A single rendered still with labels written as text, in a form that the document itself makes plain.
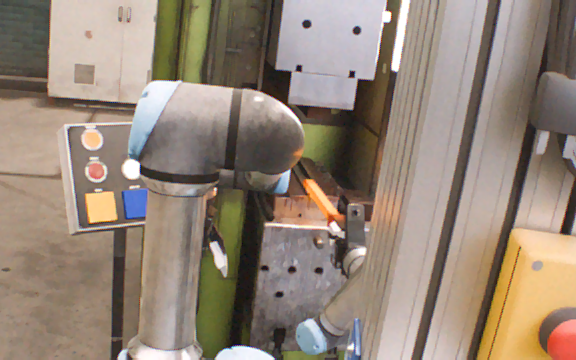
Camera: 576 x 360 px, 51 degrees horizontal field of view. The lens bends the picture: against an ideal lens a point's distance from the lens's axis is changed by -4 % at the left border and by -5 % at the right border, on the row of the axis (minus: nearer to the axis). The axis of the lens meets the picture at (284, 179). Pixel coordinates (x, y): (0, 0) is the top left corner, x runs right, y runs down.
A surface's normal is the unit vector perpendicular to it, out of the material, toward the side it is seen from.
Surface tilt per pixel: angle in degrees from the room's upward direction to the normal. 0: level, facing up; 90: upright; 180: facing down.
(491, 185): 90
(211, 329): 90
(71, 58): 90
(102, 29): 90
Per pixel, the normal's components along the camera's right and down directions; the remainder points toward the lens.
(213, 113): 0.10, -0.22
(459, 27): -0.10, 0.29
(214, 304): 0.17, 0.32
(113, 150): 0.55, -0.19
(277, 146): 0.63, 0.38
